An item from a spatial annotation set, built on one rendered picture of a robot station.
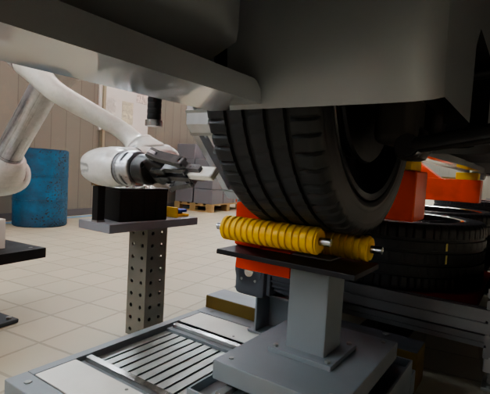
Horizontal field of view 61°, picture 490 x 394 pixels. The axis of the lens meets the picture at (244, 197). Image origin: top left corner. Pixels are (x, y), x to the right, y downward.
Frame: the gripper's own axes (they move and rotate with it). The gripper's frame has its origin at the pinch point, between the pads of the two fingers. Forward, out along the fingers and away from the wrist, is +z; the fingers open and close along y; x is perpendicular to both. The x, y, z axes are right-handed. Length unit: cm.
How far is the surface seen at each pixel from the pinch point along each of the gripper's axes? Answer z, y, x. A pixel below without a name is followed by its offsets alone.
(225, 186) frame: 1.1, -7.0, 3.0
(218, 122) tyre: 11.3, 13.7, 0.1
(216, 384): 3.2, -38.3, -31.2
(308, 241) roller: 23.6, -13.3, -4.5
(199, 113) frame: 3.3, 12.7, 4.4
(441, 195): 7, -188, 176
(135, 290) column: -59, -57, -8
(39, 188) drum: -321, -119, 81
